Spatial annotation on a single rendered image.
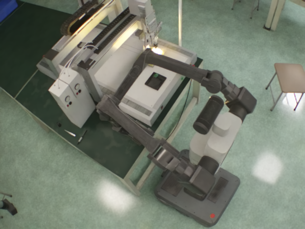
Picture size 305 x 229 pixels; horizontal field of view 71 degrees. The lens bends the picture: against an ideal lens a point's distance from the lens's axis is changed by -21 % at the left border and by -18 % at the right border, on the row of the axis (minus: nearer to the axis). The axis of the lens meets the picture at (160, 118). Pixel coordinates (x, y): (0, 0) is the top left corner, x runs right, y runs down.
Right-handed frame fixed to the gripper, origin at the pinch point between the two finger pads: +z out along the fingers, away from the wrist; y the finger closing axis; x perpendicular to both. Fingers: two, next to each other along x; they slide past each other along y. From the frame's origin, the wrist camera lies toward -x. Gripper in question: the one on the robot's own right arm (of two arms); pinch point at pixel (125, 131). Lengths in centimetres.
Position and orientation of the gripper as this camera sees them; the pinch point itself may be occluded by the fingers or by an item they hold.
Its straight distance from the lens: 176.8
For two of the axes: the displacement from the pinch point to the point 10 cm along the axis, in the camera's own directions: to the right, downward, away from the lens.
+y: -5.4, 7.6, -3.5
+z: 2.9, 5.6, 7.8
